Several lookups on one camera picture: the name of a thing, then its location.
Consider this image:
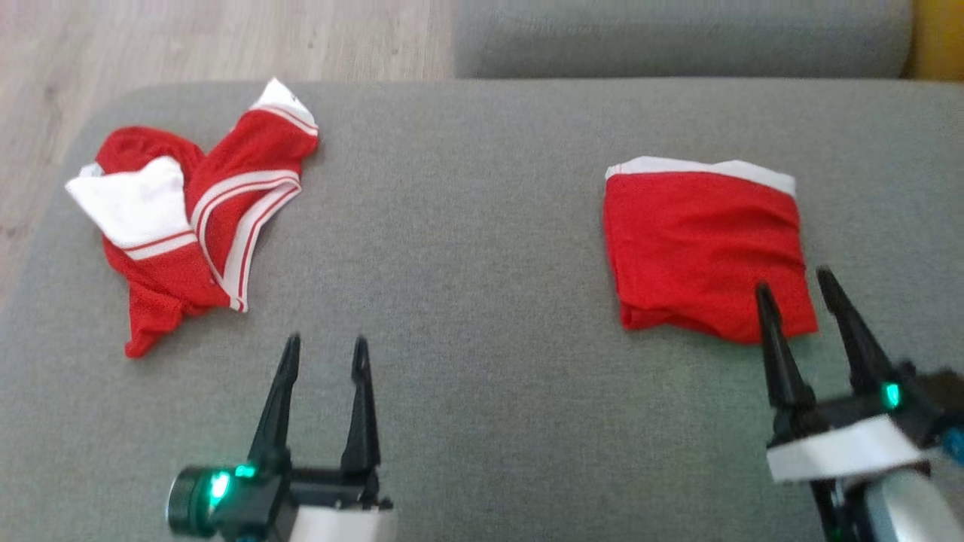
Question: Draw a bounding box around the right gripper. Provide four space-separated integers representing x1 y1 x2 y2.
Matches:
755 266 964 484

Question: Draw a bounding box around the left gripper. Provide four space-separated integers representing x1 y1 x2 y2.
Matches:
167 333 398 542

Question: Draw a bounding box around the red shorts white waistband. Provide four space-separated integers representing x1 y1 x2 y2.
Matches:
602 156 820 346

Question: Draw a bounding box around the red Bulls 23 jersey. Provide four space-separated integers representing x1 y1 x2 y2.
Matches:
66 77 319 359

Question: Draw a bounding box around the grey sofa seat cushion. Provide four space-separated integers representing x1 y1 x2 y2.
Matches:
0 78 964 542

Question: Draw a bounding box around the yellow fabric cushion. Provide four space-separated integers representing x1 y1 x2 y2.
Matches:
908 0 964 82

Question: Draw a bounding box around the grey sofa back cushion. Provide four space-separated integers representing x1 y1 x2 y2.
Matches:
454 0 914 80

